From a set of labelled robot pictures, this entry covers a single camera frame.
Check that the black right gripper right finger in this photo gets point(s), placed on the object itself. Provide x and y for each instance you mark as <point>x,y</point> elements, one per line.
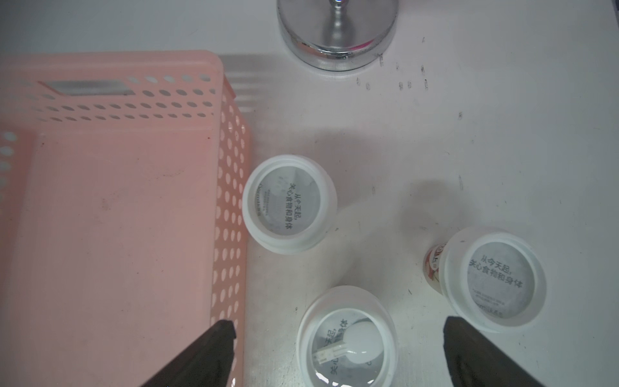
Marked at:
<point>473,360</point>

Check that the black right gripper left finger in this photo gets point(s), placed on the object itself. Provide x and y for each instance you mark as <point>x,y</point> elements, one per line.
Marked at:
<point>206,362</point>

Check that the red label yogurt cup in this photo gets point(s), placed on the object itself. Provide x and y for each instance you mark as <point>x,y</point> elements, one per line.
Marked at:
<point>490,277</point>

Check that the green yogurt cup white lid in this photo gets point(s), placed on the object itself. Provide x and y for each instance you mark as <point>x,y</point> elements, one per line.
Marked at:
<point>347,338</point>

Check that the white lid yogurt cup right-near-basket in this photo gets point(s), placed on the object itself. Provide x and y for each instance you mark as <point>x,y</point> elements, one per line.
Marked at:
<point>289,204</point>

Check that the pink perforated plastic basket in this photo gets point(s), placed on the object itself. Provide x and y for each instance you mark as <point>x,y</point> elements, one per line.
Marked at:
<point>122,235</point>

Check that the chrome cup holder stand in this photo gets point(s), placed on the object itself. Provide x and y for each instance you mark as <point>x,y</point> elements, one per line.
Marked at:
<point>337,36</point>

